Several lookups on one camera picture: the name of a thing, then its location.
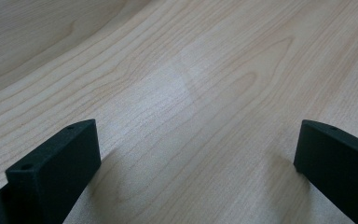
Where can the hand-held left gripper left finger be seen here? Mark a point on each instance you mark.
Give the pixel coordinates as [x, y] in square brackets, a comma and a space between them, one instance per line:
[56, 174]

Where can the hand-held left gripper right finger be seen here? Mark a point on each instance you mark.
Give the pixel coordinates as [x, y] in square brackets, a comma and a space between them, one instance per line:
[338, 165]

